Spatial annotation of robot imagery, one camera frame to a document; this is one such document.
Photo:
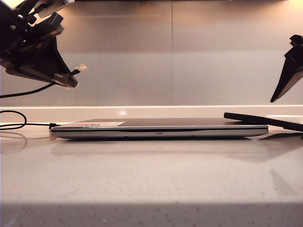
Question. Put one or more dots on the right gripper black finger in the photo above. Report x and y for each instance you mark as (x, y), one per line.
(290, 73)

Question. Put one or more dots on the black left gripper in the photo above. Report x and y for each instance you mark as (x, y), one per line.
(14, 35)

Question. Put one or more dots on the black smartphone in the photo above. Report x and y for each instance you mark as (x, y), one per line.
(265, 121)

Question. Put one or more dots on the small white dish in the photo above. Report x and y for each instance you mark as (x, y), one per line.
(284, 116)

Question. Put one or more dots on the pink white laptop sticker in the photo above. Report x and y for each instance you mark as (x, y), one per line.
(104, 124)

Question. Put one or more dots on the silver closed laptop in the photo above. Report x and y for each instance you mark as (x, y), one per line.
(165, 133)

